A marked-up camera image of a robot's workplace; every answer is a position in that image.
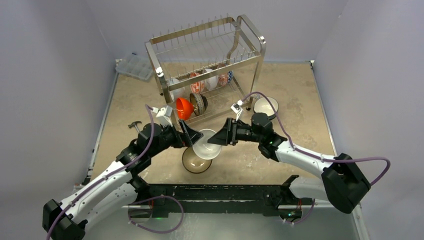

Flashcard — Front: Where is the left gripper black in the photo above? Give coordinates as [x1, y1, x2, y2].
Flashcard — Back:
[149, 119, 203, 158]

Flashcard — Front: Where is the white bowl brown outside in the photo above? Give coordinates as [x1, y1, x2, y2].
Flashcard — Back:
[192, 128, 223, 160]

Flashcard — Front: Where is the beige bowl brown rim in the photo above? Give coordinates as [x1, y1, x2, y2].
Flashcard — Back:
[181, 147, 213, 174]

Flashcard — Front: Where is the beige bowl dark patterned outside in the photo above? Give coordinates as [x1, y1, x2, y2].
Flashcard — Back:
[189, 93, 209, 116]

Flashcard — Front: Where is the orange white floral bowl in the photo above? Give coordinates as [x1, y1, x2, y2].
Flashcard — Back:
[190, 72, 205, 94]

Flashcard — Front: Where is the orange diamond pattern bowl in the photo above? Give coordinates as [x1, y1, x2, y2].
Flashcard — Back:
[218, 70, 234, 87]

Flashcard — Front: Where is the stainless steel dish rack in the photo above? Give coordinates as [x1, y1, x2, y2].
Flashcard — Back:
[145, 14, 266, 124]

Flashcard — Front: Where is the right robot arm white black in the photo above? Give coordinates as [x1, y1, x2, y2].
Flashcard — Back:
[207, 113, 371, 214]

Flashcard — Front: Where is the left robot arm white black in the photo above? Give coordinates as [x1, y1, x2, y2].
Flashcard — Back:
[42, 120, 204, 240]

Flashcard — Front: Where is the white bowl teal outside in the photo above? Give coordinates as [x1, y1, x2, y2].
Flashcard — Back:
[253, 97, 279, 120]

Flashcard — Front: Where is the black hammer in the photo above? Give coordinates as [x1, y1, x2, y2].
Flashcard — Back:
[128, 121, 142, 133]

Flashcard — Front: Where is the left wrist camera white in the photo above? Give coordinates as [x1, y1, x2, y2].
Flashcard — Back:
[151, 105, 173, 127]

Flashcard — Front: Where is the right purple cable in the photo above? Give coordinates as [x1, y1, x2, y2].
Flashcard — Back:
[240, 91, 392, 226]

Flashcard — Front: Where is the purple cable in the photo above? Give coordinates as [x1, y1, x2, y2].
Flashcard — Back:
[240, 91, 392, 226]
[45, 104, 185, 240]

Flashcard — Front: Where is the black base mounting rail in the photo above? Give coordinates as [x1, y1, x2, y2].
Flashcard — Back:
[68, 183, 361, 220]

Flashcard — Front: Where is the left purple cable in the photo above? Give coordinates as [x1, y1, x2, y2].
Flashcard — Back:
[45, 104, 185, 240]

